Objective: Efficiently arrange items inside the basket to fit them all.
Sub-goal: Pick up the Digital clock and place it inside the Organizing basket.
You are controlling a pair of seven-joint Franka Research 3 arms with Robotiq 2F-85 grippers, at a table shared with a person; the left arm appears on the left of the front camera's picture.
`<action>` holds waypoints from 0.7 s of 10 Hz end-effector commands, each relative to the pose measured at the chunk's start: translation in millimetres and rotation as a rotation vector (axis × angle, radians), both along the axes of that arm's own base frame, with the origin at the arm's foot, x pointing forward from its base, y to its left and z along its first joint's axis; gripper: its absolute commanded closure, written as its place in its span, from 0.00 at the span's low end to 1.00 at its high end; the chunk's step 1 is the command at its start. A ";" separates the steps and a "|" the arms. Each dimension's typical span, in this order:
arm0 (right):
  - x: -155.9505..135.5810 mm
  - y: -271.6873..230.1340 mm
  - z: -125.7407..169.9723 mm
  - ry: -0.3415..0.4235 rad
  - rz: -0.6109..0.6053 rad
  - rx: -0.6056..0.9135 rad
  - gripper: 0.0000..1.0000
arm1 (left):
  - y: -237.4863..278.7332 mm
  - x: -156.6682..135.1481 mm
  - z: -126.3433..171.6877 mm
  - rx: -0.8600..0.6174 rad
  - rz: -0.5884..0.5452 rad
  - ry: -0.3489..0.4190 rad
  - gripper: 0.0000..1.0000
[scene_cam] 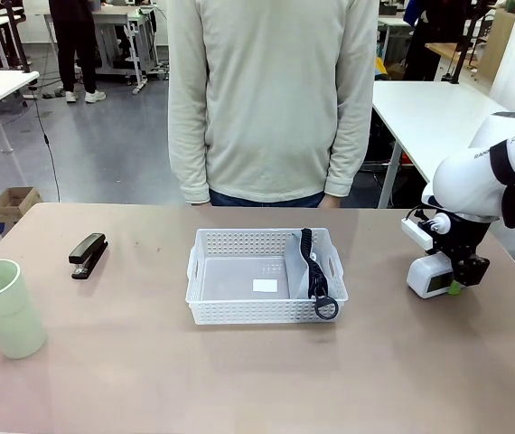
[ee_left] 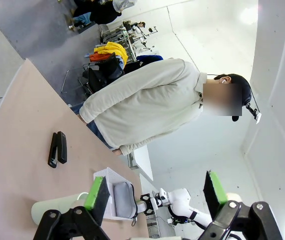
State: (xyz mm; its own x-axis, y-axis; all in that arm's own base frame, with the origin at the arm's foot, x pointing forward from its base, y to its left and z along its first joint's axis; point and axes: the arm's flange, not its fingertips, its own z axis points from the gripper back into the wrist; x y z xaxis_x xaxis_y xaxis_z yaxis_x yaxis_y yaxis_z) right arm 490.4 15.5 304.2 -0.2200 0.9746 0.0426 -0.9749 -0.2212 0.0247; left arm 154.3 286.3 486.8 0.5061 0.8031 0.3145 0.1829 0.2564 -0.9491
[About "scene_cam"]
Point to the grey pencil case black zipper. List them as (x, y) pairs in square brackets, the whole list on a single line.
[(297, 276)]

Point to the white adjustable desk frame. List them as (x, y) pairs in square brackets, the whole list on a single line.
[(126, 40)]

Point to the white perforated plastic basket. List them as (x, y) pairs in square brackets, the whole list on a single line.
[(239, 312)]

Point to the black metal stand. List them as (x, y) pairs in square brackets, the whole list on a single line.
[(465, 40)]

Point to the pale green plastic cup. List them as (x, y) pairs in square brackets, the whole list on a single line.
[(6, 316)]

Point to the white paper label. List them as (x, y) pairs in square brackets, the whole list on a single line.
[(264, 285)]

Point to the person's right forearm cream sleeve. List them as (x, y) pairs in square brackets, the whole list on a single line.
[(189, 158)]

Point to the long white table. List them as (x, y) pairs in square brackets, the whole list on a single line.
[(429, 113)]

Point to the black stapler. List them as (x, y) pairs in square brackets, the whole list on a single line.
[(89, 253)]

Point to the bystander in dark clothes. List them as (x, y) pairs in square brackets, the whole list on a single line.
[(422, 45)]

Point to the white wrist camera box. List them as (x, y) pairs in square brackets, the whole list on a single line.
[(416, 233)]

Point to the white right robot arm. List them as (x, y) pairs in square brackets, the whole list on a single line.
[(470, 181)]

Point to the bystander in black with white shoes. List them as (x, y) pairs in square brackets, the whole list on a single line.
[(77, 45)]

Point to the brown cardboard box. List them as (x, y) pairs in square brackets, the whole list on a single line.
[(13, 203)]

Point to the wooden top workbench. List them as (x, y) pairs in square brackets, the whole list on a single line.
[(454, 54)]

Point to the person's left forearm cream sleeve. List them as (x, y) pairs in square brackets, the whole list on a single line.
[(350, 153)]

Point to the white digital timer device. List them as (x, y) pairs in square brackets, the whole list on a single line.
[(422, 278)]

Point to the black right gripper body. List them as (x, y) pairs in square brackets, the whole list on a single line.
[(463, 237)]

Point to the person in cream sweater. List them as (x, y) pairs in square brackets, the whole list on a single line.
[(271, 99)]

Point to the person's left hand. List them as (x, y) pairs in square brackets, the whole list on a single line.
[(333, 202)]

